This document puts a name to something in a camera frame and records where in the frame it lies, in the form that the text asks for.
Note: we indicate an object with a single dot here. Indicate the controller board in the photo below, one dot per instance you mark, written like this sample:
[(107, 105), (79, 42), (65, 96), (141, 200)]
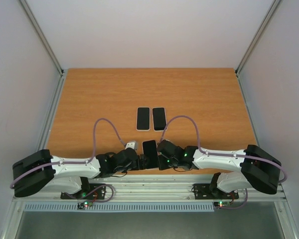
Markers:
[(84, 205), (221, 204)]

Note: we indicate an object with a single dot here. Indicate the black phone pink edge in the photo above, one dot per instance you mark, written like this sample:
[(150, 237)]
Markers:
[(150, 153)]

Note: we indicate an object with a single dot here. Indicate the right controller board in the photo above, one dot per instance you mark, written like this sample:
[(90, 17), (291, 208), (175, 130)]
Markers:
[(221, 204)]

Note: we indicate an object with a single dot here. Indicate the aluminium rail frame front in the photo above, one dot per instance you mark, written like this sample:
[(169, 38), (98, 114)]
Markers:
[(154, 187)]

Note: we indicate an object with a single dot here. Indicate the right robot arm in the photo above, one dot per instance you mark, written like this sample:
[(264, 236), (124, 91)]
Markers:
[(249, 168)]

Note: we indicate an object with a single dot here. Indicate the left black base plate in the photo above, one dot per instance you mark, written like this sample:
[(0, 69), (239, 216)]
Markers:
[(93, 191)]

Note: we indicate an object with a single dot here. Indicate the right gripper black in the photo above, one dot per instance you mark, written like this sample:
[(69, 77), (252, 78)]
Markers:
[(161, 162)]

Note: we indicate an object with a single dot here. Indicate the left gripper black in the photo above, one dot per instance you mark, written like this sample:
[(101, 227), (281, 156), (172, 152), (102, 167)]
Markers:
[(141, 165)]

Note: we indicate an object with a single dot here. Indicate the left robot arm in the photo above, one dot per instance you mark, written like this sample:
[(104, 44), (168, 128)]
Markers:
[(33, 173)]

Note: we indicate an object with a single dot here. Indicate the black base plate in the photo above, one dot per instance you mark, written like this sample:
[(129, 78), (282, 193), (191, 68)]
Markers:
[(206, 191), (93, 191)]

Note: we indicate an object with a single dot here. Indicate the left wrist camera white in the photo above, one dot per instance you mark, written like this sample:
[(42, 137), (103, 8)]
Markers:
[(131, 144)]

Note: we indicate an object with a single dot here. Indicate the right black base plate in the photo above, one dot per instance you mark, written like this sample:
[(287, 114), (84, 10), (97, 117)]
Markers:
[(206, 191)]

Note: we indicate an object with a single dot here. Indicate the aluminium corner post left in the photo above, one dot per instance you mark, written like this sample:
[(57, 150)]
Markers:
[(33, 21)]

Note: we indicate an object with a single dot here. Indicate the left controller board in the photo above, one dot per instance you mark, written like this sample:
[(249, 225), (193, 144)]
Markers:
[(84, 205)]

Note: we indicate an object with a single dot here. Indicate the black phone dark edge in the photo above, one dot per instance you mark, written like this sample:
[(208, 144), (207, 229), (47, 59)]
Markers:
[(143, 119)]

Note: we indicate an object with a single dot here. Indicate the aluminium corner post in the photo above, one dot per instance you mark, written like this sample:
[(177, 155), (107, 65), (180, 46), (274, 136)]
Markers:
[(33, 21), (257, 36)]

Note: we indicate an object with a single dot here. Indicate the black phone silver edge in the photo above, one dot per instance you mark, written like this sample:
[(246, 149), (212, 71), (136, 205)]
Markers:
[(159, 118)]

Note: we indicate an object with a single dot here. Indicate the slotted grey cable duct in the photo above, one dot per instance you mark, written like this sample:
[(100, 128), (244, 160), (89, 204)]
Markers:
[(121, 207)]

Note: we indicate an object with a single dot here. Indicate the aluminium corner post right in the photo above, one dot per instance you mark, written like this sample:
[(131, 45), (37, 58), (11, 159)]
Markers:
[(257, 36)]

